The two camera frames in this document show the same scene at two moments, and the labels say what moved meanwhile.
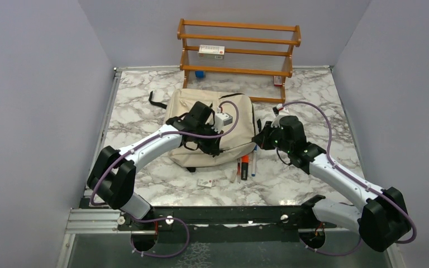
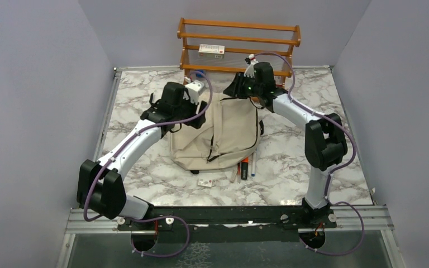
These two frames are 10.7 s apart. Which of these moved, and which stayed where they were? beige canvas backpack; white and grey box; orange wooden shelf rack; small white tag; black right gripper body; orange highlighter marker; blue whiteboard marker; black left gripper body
Moved: black right gripper body; black left gripper body; beige canvas backpack
Stayed: orange wooden shelf rack; blue whiteboard marker; small white tag; orange highlighter marker; white and grey box
